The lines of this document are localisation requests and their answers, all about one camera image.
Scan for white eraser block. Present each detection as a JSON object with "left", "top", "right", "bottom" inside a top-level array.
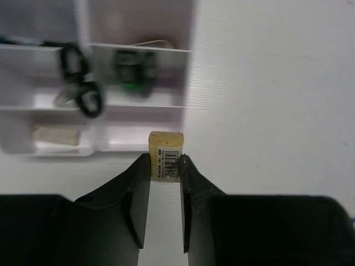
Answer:
[{"left": 33, "top": 126, "right": 82, "bottom": 146}]

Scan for pink white stapler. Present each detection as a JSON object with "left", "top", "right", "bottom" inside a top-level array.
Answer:
[{"left": 132, "top": 39, "right": 175, "bottom": 49}]

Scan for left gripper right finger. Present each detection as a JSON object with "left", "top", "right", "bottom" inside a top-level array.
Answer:
[{"left": 179, "top": 155, "right": 225, "bottom": 265}]

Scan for green highlighter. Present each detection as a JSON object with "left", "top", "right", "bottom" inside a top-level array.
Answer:
[{"left": 113, "top": 50, "right": 142, "bottom": 90}]

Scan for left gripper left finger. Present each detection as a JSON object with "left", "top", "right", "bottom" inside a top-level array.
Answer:
[{"left": 75, "top": 153, "right": 151, "bottom": 265}]

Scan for right white organizer box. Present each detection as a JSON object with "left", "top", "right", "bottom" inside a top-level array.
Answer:
[{"left": 80, "top": 1, "right": 198, "bottom": 152}]

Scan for white organizer box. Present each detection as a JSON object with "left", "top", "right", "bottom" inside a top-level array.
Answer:
[
  {"left": 1, "top": 1, "right": 97, "bottom": 157},
  {"left": 80, "top": 1, "right": 198, "bottom": 152}
]

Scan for black handled scissors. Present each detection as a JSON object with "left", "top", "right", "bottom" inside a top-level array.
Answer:
[{"left": 53, "top": 43, "right": 104, "bottom": 119}]

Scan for left white organizer box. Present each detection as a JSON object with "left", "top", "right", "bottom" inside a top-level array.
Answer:
[{"left": 1, "top": 1, "right": 97, "bottom": 157}]

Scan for purple highlighter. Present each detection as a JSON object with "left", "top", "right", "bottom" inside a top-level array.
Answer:
[{"left": 141, "top": 52, "right": 157, "bottom": 98}]

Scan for green pen in organizer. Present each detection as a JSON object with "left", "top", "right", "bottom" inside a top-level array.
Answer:
[{"left": 1, "top": 35, "right": 62, "bottom": 47}]

